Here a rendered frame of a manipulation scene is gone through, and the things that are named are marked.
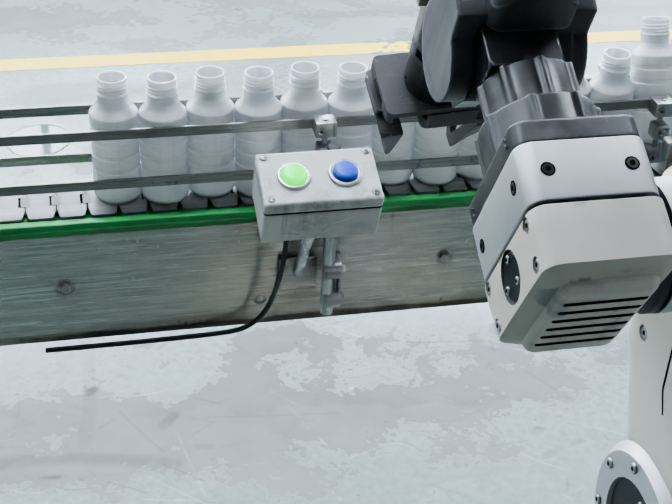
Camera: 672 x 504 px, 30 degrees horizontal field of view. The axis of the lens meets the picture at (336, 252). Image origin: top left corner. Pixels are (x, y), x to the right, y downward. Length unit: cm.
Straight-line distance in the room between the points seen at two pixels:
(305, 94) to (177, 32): 305
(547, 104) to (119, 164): 83
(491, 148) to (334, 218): 62
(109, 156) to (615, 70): 66
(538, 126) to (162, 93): 80
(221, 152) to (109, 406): 135
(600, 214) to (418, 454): 198
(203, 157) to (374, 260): 27
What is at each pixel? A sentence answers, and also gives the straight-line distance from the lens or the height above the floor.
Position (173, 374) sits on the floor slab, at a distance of 292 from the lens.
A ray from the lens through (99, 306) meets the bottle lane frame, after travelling 165.
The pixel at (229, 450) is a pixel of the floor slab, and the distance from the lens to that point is 272.
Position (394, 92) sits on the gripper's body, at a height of 135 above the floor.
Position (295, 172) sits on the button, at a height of 112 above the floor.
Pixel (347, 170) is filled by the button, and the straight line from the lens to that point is 144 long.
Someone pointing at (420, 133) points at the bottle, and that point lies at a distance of 163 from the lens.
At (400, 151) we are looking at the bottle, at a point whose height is 105.
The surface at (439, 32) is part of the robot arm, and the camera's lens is 91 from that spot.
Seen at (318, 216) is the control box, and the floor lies 107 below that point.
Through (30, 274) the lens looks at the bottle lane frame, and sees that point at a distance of 161.
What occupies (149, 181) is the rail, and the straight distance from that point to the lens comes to 157.
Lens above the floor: 182
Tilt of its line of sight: 33 degrees down
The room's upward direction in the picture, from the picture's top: 3 degrees clockwise
